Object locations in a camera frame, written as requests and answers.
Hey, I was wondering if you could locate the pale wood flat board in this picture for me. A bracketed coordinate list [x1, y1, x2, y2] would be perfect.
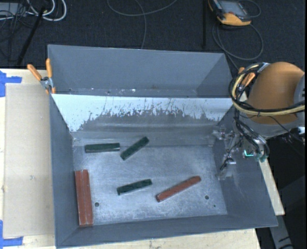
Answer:
[3, 83, 56, 239]

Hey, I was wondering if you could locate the black cylinder on white bracket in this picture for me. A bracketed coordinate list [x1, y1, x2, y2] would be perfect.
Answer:
[290, 126, 305, 140]

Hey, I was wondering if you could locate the dark green flat block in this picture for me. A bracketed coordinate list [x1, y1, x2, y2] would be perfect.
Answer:
[84, 142, 121, 154]
[116, 178, 153, 196]
[120, 136, 150, 161]

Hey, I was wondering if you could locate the red-brown flat block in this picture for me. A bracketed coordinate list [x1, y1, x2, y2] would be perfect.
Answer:
[81, 169, 95, 226]
[74, 170, 87, 227]
[155, 175, 202, 203]

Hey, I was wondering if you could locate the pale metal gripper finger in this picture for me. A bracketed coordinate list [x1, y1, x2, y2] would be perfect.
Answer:
[215, 156, 237, 179]
[212, 128, 235, 147]

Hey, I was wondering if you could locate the grey metal bin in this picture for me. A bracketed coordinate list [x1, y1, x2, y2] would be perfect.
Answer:
[47, 44, 279, 249]

